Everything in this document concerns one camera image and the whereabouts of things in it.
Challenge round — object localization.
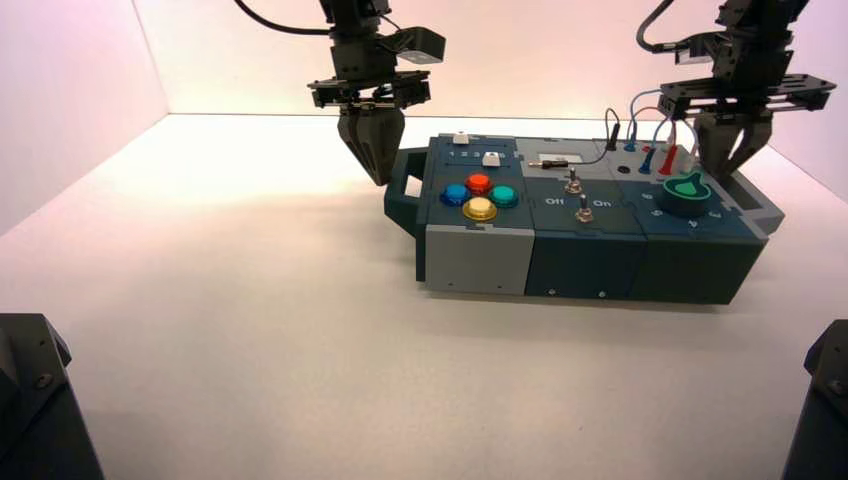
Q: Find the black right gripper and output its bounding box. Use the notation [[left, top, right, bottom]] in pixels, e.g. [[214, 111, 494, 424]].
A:
[[659, 29, 837, 179]]

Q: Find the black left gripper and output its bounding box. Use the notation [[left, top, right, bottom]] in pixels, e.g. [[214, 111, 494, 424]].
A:
[[307, 33, 432, 187]]

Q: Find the grey and teal task box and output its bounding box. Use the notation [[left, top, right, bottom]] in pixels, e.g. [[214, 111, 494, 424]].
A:
[[384, 132, 786, 306]]

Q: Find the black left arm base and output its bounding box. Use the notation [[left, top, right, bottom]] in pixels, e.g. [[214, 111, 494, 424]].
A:
[[0, 312, 105, 480]]

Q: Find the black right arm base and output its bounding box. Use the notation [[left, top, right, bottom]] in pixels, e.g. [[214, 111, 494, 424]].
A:
[[781, 319, 848, 480]]

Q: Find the green rotary knob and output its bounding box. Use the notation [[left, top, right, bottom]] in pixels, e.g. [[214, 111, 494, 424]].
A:
[[662, 170, 712, 219]]

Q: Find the yellow push button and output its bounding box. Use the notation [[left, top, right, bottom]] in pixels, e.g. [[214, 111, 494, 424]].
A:
[[461, 197, 499, 223]]

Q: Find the teal push button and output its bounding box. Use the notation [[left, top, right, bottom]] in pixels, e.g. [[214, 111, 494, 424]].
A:
[[488, 185, 521, 210]]

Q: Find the thin orange wire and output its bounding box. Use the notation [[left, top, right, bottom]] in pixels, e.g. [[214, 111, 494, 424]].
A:
[[637, 104, 678, 144]]

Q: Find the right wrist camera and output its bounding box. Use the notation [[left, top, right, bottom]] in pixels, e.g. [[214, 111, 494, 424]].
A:
[[675, 36, 723, 68]]

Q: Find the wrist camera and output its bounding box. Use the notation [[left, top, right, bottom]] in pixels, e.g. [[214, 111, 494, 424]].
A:
[[390, 26, 446, 66], [675, 36, 723, 68]]

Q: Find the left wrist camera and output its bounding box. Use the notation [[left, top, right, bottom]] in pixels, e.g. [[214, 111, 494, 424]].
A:
[[390, 26, 446, 66]]

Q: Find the thin blue wire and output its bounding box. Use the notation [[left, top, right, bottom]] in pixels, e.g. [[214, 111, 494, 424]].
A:
[[627, 89, 672, 147]]

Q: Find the thin black wire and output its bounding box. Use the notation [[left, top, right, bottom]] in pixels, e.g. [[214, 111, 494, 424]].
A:
[[566, 107, 622, 168]]

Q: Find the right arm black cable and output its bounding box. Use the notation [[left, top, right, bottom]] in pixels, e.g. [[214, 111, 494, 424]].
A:
[[635, 0, 678, 55]]

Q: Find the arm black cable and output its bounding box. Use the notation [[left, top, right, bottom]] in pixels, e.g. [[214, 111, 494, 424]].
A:
[[635, 0, 678, 55], [231, 0, 334, 36]]

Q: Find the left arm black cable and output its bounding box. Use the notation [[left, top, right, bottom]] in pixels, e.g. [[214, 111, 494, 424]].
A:
[[231, 0, 334, 36]]

